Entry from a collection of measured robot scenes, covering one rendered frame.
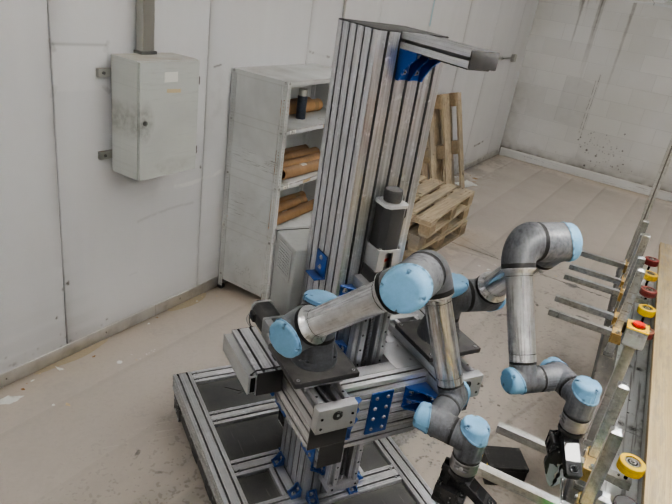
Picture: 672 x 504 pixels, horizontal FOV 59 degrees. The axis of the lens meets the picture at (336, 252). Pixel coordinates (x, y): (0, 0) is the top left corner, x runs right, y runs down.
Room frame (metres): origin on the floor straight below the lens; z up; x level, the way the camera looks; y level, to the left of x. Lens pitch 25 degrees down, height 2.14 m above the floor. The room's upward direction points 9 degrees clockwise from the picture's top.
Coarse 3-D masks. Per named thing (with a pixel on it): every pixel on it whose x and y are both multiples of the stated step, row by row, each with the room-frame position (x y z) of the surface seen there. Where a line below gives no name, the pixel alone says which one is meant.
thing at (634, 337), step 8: (632, 320) 1.83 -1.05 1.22; (632, 328) 1.77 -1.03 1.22; (640, 328) 1.78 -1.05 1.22; (648, 328) 1.79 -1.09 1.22; (624, 336) 1.77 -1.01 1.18; (632, 336) 1.77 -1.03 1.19; (640, 336) 1.76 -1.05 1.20; (624, 344) 1.77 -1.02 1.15; (632, 344) 1.76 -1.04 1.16; (640, 344) 1.75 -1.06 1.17
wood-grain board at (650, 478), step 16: (656, 288) 2.92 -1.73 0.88; (656, 304) 2.68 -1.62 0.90; (656, 320) 2.50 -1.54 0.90; (656, 336) 2.34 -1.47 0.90; (656, 352) 2.20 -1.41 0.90; (656, 368) 2.07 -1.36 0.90; (656, 384) 1.95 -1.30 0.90; (656, 400) 1.84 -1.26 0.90; (656, 416) 1.74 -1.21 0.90; (656, 432) 1.65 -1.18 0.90; (656, 448) 1.57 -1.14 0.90; (656, 464) 1.49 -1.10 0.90; (656, 480) 1.42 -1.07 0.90; (656, 496) 1.35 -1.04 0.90
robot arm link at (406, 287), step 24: (408, 264) 1.29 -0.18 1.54; (432, 264) 1.33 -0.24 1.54; (360, 288) 1.36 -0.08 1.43; (384, 288) 1.27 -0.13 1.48; (408, 288) 1.25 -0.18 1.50; (432, 288) 1.27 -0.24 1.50; (288, 312) 1.48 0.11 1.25; (312, 312) 1.41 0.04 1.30; (336, 312) 1.35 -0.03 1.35; (360, 312) 1.32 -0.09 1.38; (384, 312) 1.32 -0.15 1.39; (408, 312) 1.24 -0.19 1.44; (288, 336) 1.38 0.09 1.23; (312, 336) 1.38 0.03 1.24
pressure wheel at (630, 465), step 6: (624, 456) 1.50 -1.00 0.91; (630, 456) 1.50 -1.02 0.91; (636, 456) 1.51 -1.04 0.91; (618, 462) 1.48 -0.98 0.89; (624, 462) 1.47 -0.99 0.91; (630, 462) 1.47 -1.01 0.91; (636, 462) 1.48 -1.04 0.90; (642, 462) 1.48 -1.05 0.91; (618, 468) 1.47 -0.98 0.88; (624, 468) 1.45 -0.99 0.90; (630, 468) 1.45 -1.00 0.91; (636, 468) 1.45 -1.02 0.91; (642, 468) 1.45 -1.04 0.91; (624, 474) 1.45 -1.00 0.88; (630, 474) 1.44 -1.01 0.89; (636, 474) 1.44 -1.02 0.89; (642, 474) 1.44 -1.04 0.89
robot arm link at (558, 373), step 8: (544, 360) 1.49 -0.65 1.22; (552, 360) 1.47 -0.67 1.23; (560, 360) 1.48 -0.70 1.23; (544, 368) 1.42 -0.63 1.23; (552, 368) 1.43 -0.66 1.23; (560, 368) 1.44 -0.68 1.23; (568, 368) 1.44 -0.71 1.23; (552, 376) 1.41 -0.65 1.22; (560, 376) 1.41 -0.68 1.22; (568, 376) 1.41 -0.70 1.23; (576, 376) 1.41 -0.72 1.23; (552, 384) 1.40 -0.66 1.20; (560, 384) 1.40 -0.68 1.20; (560, 392) 1.40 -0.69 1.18
